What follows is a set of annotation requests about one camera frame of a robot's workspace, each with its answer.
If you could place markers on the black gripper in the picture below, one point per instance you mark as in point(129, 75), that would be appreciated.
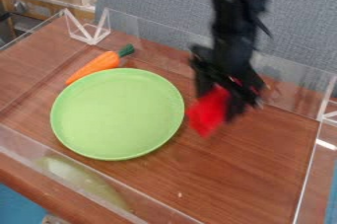
point(237, 78)

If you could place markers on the green plate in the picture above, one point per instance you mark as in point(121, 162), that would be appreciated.
point(117, 114)

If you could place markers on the red plastic block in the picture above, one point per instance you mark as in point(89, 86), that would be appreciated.
point(207, 111)

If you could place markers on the clear acrylic enclosure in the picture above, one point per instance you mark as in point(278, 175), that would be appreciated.
point(261, 171)

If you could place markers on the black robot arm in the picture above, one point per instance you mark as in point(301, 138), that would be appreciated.
point(234, 26)

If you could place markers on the orange toy carrot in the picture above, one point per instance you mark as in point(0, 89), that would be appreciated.
point(105, 61)

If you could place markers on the clear acrylic corner bracket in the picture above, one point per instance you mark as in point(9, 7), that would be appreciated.
point(85, 32)

